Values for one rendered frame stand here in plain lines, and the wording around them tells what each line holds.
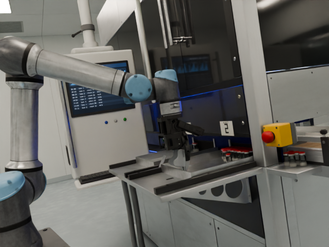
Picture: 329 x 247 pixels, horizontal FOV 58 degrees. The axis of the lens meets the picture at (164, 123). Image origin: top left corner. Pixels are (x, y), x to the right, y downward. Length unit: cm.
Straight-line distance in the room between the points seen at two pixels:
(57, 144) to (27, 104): 535
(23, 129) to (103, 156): 89
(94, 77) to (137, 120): 107
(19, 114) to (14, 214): 31
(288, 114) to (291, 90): 9
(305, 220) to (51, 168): 562
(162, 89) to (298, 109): 52
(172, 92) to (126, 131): 94
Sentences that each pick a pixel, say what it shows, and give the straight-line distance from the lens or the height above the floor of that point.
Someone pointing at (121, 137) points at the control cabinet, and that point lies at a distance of 189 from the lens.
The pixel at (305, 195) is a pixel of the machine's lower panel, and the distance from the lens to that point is 126.
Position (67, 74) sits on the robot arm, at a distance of 89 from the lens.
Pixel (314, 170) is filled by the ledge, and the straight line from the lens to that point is 106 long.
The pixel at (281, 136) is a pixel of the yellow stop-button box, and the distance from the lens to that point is 101.
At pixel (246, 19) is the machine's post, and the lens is 110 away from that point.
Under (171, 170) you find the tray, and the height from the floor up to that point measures 90.
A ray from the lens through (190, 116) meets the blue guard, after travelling 147.
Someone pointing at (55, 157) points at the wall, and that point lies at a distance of 641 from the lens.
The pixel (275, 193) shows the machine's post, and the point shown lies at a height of 78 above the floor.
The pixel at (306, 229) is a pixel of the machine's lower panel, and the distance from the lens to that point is 129.
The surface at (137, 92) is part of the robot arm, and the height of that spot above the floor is 120.
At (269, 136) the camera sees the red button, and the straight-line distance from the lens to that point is 100.
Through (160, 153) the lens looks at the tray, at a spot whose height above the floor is 90.
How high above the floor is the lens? 114
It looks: 3 degrees down
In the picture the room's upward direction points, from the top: 9 degrees counter-clockwise
